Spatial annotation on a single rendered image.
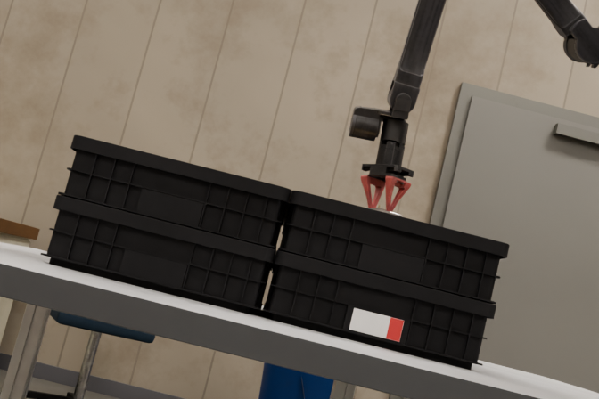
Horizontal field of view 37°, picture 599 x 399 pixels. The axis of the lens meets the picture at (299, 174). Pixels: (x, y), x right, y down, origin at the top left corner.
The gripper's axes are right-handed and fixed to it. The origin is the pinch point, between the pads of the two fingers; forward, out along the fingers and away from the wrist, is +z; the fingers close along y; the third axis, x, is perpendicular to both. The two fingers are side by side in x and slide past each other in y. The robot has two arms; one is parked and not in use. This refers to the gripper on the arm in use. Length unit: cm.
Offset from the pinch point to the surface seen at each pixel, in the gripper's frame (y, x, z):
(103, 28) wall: -313, 99, -107
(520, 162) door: -147, 281, -77
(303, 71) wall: -237, 186, -105
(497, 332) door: -146, 283, 19
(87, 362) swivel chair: -212, 72, 67
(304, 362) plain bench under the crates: 48, -65, 30
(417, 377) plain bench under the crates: 58, -54, 30
